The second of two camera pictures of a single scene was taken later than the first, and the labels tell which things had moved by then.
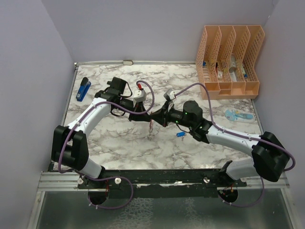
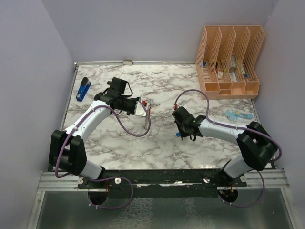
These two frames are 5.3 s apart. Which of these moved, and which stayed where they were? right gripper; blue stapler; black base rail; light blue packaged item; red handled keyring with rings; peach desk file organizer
Moved: right gripper; red handled keyring with rings
Stayed: peach desk file organizer; light blue packaged item; black base rail; blue stapler
